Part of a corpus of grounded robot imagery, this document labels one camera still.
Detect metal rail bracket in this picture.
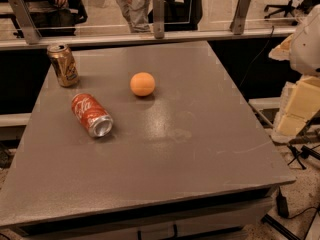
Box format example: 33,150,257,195
8,0,41,45
230,0,251,35
153,0,165,39

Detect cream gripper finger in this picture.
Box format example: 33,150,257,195
269,35,293,61
271,76,320,143

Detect black power adapter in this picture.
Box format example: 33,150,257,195
276,189,289,218

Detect black tripod stand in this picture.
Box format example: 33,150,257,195
288,145,320,170

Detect gold soda can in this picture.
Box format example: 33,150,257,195
47,43,79,87

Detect seated person dark clothes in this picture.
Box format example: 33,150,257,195
26,0,80,37

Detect standing person grey trousers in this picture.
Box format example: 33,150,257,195
116,0,150,33

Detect orange ball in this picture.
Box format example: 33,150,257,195
130,72,156,97

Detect left metal rail bracket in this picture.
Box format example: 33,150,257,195
8,0,41,45

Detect middle metal rail bracket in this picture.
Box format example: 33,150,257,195
153,0,165,39

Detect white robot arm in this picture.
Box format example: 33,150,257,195
269,5,320,143

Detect right metal rail bracket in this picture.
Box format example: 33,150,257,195
230,0,251,35

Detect red coke can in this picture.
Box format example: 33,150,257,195
71,93,113,138

